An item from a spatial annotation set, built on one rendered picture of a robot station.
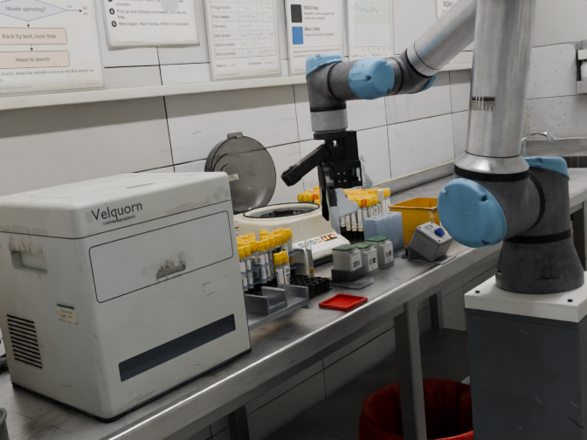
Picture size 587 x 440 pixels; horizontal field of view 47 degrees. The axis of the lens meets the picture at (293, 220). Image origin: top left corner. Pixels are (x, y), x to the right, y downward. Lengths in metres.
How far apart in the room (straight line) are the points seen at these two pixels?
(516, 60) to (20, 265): 0.79
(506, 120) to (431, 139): 1.81
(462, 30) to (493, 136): 0.27
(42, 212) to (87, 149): 0.72
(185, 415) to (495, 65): 0.68
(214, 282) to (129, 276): 0.16
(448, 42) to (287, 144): 0.95
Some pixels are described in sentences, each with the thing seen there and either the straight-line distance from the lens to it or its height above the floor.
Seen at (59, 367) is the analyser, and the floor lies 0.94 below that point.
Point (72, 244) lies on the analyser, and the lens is 0.91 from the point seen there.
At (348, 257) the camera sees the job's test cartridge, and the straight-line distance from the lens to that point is 1.40.
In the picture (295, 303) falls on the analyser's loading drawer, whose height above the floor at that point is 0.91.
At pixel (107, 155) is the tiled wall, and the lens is 1.69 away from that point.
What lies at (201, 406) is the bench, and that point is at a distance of 1.02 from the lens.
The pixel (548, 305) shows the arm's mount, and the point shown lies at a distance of 1.19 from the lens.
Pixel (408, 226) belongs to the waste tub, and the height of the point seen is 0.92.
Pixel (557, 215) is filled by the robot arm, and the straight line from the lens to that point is 1.23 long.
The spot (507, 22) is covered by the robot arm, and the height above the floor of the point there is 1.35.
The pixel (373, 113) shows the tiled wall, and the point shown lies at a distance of 2.52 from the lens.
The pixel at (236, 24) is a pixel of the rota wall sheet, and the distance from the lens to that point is 2.00.
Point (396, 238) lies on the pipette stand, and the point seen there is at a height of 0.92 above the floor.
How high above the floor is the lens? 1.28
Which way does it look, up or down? 10 degrees down
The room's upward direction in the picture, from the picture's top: 6 degrees counter-clockwise
